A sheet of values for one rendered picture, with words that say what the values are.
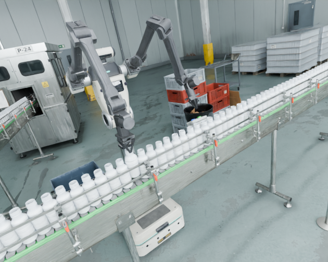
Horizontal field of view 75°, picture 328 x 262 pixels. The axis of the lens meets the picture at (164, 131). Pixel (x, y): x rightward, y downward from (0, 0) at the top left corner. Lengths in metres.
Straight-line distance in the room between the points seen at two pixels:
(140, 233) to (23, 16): 12.20
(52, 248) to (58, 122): 3.78
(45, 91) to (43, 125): 0.66
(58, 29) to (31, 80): 8.79
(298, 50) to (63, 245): 7.08
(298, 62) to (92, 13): 10.55
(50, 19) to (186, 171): 12.48
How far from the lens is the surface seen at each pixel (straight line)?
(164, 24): 1.37
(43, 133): 4.90
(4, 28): 13.07
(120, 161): 1.10
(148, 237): 2.00
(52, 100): 4.68
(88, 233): 1.19
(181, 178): 1.34
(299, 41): 7.35
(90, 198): 1.13
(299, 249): 2.20
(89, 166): 1.71
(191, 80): 1.52
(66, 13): 8.94
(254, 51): 8.12
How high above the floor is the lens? 1.68
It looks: 23 degrees down
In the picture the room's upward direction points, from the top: 11 degrees counter-clockwise
